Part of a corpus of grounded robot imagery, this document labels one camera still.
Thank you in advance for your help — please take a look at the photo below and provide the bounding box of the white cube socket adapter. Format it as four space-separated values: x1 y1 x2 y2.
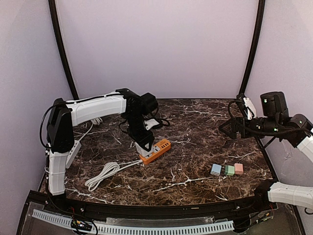
135 142 153 158

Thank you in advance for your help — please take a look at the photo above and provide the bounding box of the orange power strip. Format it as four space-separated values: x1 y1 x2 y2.
139 139 171 165

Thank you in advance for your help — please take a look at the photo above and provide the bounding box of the blue plug adapter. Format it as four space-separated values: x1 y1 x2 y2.
210 164 222 176

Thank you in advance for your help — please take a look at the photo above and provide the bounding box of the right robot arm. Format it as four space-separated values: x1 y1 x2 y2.
219 114 313 210

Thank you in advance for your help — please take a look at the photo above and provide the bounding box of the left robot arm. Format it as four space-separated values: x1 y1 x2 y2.
43 88 158 196

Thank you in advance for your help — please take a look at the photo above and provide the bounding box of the pink plug adapter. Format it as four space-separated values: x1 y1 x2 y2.
234 163 244 175

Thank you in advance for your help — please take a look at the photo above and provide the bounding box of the green plug adapter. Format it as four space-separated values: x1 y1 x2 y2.
224 165 235 176

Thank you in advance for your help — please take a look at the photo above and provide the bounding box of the white power strip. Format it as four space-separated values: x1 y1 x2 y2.
66 140 81 169

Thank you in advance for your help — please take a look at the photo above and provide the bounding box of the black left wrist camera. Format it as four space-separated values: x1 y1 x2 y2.
140 93 158 115

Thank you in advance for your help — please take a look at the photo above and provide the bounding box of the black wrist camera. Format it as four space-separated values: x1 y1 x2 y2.
260 92 289 118
140 93 158 115

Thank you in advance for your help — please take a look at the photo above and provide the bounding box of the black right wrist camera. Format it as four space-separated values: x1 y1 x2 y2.
260 92 289 118

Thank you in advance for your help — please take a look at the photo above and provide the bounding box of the white orange-strip cable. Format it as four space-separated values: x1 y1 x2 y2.
84 159 144 192

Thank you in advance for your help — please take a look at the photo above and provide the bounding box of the white white-strip cable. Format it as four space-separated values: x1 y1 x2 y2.
78 117 103 142

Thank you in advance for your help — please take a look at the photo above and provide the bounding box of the black front table rail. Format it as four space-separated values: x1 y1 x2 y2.
26 186 279 221

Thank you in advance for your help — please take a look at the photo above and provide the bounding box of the white slotted cable duct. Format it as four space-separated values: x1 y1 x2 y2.
32 209 234 235

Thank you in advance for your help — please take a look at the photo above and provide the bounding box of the right black frame post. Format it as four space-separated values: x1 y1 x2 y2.
238 0 266 95

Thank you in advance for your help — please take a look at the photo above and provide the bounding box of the black frame post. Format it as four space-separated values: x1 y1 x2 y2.
48 0 79 99
238 0 266 95

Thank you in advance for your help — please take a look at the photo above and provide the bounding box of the left black frame post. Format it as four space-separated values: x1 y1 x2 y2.
48 0 79 99

